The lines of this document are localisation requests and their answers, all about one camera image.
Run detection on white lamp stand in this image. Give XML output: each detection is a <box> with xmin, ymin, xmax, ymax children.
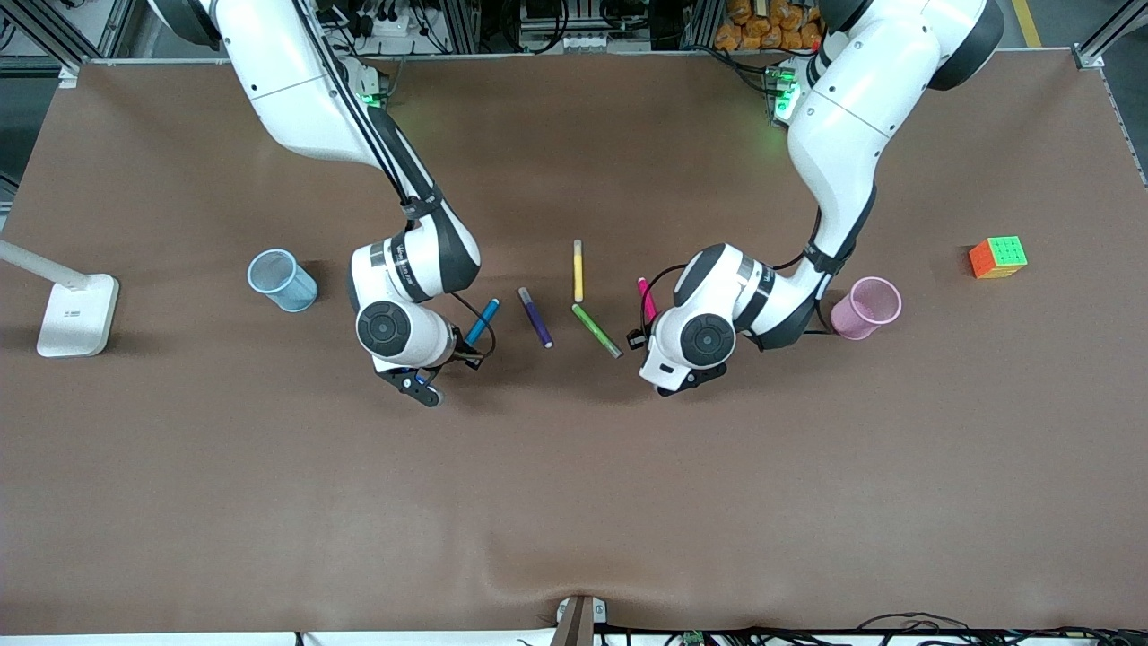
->
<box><xmin>0</xmin><ymin>238</ymin><xmax>120</xmax><ymax>359</ymax></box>

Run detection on black floor cables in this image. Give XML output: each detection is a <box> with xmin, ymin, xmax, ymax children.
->
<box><xmin>596</xmin><ymin>613</ymin><xmax>1148</xmax><ymax>646</ymax></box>

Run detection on white power strip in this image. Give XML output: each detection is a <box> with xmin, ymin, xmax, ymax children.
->
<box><xmin>345</xmin><ymin>9</ymin><xmax>449</xmax><ymax>57</ymax></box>

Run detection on blue marker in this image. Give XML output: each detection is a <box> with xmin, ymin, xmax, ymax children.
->
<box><xmin>464</xmin><ymin>298</ymin><xmax>500</xmax><ymax>347</ymax></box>

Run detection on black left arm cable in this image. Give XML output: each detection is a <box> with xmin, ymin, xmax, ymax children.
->
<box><xmin>640</xmin><ymin>206</ymin><xmax>853</xmax><ymax>337</ymax></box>

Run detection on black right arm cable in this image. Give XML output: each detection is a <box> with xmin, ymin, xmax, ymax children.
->
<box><xmin>291</xmin><ymin>0</ymin><xmax>496</xmax><ymax>360</ymax></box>

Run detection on purple marker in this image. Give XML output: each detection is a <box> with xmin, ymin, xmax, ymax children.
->
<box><xmin>517</xmin><ymin>287</ymin><xmax>554</xmax><ymax>349</ymax></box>

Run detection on aluminium frame post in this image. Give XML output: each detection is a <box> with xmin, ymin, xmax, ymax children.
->
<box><xmin>0</xmin><ymin>0</ymin><xmax>135</xmax><ymax>68</ymax></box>
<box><xmin>1072</xmin><ymin>0</ymin><xmax>1148</xmax><ymax>70</ymax></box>

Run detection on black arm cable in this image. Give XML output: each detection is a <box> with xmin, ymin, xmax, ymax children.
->
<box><xmin>291</xmin><ymin>0</ymin><xmax>496</xmax><ymax>360</ymax></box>
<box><xmin>640</xmin><ymin>206</ymin><xmax>853</xmax><ymax>337</ymax></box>

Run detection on pink mesh cup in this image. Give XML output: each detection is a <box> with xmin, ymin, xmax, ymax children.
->
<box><xmin>830</xmin><ymin>276</ymin><xmax>902</xmax><ymax>341</ymax></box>

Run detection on green marker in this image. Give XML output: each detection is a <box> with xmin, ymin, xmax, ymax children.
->
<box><xmin>571</xmin><ymin>303</ymin><xmax>622</xmax><ymax>360</ymax></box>

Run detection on colourful puzzle cube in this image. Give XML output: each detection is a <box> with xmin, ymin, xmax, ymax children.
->
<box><xmin>968</xmin><ymin>236</ymin><xmax>1029</xmax><ymax>280</ymax></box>

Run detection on orange snack bag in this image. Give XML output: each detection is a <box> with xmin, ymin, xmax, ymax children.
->
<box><xmin>715</xmin><ymin>0</ymin><xmax>823</xmax><ymax>51</ymax></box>

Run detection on light blue mesh cup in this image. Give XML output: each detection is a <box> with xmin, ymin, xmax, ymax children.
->
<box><xmin>247</xmin><ymin>249</ymin><xmax>319</xmax><ymax>313</ymax></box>

